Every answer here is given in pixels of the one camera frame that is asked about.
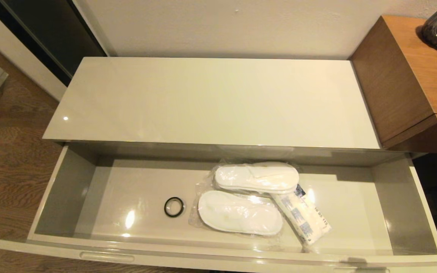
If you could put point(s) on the brown wooden side table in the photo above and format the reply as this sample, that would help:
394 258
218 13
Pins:
404 68

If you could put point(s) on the white slippers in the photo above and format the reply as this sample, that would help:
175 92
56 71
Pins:
256 176
237 214

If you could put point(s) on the dark sliding door panel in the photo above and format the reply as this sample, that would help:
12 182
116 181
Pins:
51 34

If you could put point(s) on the white cabinet drawer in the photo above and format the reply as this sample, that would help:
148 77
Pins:
139 182

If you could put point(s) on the white blue printed tissue pack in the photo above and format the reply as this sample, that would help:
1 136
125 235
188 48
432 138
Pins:
305 218

